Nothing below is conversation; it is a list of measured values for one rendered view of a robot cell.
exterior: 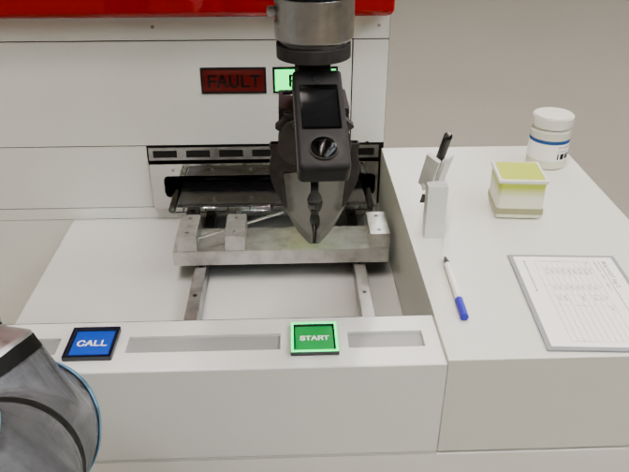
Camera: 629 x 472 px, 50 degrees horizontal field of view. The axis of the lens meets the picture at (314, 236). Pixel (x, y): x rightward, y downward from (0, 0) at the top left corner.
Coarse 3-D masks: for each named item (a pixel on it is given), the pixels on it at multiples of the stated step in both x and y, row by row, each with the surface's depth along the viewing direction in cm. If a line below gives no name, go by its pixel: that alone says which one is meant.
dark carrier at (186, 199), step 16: (192, 176) 135; (208, 176) 135; (224, 176) 135; (240, 176) 135; (256, 176) 135; (192, 192) 129; (208, 192) 129; (224, 192) 129; (240, 192) 129; (256, 192) 129; (272, 192) 129; (352, 192) 129
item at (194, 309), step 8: (208, 216) 131; (216, 216) 132; (208, 224) 128; (216, 224) 132; (200, 272) 114; (208, 272) 118; (192, 280) 112; (200, 280) 112; (192, 288) 110; (200, 288) 110; (192, 296) 108; (200, 296) 108; (192, 304) 106; (200, 304) 107; (192, 312) 104; (200, 312) 107
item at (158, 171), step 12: (156, 168) 130; (168, 168) 130; (180, 168) 130; (192, 168) 130; (204, 168) 130; (216, 168) 131; (228, 168) 131; (240, 168) 131; (252, 168) 131; (264, 168) 131; (360, 168) 132; (372, 168) 132; (156, 180) 131; (156, 192) 133; (372, 192) 135; (156, 204) 134; (168, 204) 134
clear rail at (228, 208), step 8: (168, 208) 123; (176, 208) 123; (184, 208) 123; (200, 208) 123; (208, 208) 123; (216, 208) 123; (224, 208) 123; (232, 208) 123; (240, 208) 123; (248, 208) 123; (256, 208) 124; (264, 208) 124; (272, 208) 124; (280, 208) 124; (312, 208) 124; (344, 208) 124; (352, 208) 124; (360, 208) 124; (368, 208) 124
